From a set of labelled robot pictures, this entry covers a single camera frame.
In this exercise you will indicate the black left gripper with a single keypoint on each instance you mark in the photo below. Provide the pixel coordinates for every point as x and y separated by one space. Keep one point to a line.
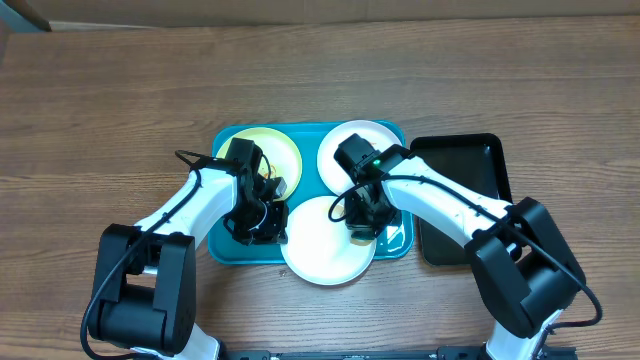
272 234

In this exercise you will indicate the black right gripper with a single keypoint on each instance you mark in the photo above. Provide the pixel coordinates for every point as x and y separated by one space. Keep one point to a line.
362 224

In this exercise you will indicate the white plate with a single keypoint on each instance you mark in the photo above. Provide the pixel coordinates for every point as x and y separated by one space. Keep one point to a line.
323 252
335 165

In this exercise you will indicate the yellow plate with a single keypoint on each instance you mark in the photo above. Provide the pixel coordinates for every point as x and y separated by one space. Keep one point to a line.
282 153

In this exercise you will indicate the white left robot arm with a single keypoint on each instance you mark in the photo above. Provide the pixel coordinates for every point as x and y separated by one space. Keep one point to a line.
143 297

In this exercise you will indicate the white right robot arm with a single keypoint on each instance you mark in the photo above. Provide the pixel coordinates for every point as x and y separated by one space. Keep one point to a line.
523 267

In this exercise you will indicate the teal plastic tray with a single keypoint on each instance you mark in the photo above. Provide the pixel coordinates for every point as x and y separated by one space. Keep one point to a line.
300 141

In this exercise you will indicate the black plastic tray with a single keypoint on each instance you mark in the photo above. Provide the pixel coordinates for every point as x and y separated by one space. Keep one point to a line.
475 161

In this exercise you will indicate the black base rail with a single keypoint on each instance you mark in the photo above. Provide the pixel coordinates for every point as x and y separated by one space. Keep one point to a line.
442 353

